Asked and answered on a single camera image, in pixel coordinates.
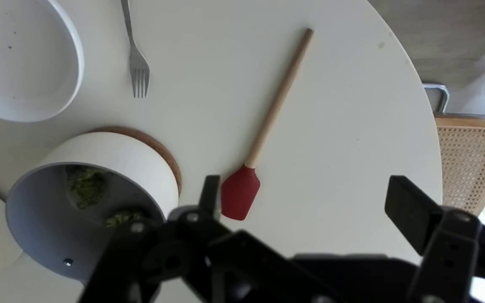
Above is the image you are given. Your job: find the white pot with handle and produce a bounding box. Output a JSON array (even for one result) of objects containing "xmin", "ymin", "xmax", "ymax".
[{"xmin": 4, "ymin": 130, "xmax": 182, "ymax": 283}]

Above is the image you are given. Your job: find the green vegetable piece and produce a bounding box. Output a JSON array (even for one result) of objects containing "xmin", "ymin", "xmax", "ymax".
[{"xmin": 65, "ymin": 166, "xmax": 154, "ymax": 231}]

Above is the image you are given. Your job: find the red spatula wooden handle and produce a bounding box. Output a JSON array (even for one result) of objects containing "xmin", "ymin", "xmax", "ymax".
[{"xmin": 220, "ymin": 28, "xmax": 316, "ymax": 223}]

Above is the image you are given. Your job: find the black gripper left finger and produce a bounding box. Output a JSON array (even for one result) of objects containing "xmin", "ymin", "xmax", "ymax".
[{"xmin": 80, "ymin": 174, "xmax": 290, "ymax": 303}]

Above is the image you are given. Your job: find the wicker back chair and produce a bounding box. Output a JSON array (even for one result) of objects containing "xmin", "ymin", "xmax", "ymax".
[{"xmin": 422, "ymin": 83, "xmax": 485, "ymax": 218}]

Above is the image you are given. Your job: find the round wooden trivet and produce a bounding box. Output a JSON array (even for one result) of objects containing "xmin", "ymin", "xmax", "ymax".
[{"xmin": 93, "ymin": 125, "xmax": 184, "ymax": 196}]

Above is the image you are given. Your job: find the white bowl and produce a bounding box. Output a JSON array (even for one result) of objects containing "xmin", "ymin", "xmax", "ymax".
[{"xmin": 0, "ymin": 0, "xmax": 86, "ymax": 125}]

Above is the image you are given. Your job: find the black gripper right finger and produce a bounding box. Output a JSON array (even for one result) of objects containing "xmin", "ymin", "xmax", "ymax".
[{"xmin": 385, "ymin": 174, "xmax": 485, "ymax": 303}]

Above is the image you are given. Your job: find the silver fork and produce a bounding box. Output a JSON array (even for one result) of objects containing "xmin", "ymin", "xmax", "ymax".
[{"xmin": 120, "ymin": 0, "xmax": 152, "ymax": 100}]

